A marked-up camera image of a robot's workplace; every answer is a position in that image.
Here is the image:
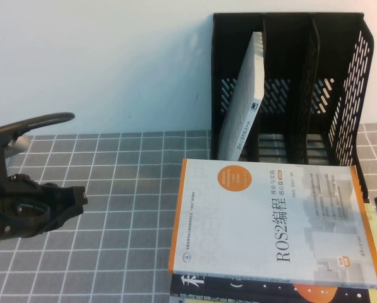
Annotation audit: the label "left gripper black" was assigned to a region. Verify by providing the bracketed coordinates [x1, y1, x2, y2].
[0, 173, 88, 244]

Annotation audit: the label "white orange ROS2 book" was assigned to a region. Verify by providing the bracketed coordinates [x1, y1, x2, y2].
[168, 157, 377, 290]

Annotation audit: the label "dark book orange purple shapes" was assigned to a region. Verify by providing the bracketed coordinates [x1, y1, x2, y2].
[169, 273, 371, 303]

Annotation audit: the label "white book grey cover print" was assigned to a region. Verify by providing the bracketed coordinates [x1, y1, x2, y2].
[216, 30, 267, 162]

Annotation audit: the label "black perforated book stand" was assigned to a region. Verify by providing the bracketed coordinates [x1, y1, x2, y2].
[210, 11, 376, 203]

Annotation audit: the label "grey white-checked tablecloth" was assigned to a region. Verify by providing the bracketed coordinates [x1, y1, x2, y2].
[0, 122, 377, 303]

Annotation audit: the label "thick black cable loop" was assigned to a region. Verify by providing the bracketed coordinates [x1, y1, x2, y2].
[0, 112, 76, 141]

